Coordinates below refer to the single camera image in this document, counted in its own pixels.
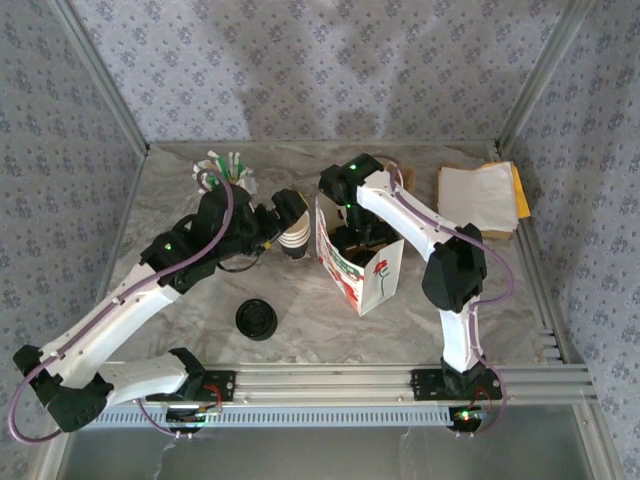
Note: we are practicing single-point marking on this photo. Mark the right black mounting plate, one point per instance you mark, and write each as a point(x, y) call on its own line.
point(422, 385)

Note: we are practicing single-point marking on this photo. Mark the black mounting plate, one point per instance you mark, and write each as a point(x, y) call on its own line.
point(225, 385)
point(422, 385)

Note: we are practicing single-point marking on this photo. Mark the green paper drinking straw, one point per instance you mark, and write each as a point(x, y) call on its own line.
point(225, 170)

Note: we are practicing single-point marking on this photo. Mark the stack of white napkins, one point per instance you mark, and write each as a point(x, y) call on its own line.
point(480, 235)

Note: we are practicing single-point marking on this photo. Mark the brown pulp cup carrier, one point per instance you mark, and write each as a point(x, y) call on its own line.
point(407, 175)

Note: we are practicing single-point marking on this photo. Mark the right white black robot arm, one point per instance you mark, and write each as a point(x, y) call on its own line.
point(400, 215)

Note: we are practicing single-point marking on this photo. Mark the white floral paper bag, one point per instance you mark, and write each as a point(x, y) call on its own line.
point(380, 285)

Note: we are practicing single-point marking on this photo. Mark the stack of paper cups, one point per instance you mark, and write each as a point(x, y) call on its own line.
point(295, 240)

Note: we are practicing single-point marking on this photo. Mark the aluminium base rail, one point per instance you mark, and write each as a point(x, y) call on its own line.
point(325, 385)

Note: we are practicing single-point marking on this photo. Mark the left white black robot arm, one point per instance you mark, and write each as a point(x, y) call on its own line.
point(110, 320)

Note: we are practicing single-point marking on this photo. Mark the left small circuit board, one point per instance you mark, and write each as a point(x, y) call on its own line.
point(192, 415)

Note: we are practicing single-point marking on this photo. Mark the small circuit board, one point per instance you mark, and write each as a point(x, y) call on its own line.
point(192, 415)
point(467, 415)

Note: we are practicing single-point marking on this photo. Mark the aluminium corner post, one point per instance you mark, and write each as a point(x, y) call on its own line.
point(102, 75)
point(541, 75)

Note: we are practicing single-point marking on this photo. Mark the grey metal panel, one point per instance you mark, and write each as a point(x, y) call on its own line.
point(325, 455)

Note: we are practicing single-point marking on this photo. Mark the right small circuit board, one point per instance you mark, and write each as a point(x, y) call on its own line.
point(467, 415)

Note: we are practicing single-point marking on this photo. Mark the stack of black lids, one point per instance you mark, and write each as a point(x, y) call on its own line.
point(256, 320)

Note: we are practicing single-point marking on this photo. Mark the paper wrapped drinking straw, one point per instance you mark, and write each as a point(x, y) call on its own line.
point(251, 186)
point(234, 159)
point(212, 153)
point(196, 167)

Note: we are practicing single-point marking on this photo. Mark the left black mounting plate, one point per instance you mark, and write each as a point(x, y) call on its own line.
point(225, 385)

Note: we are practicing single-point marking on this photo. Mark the white paper napkin stack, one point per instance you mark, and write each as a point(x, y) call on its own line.
point(475, 200)

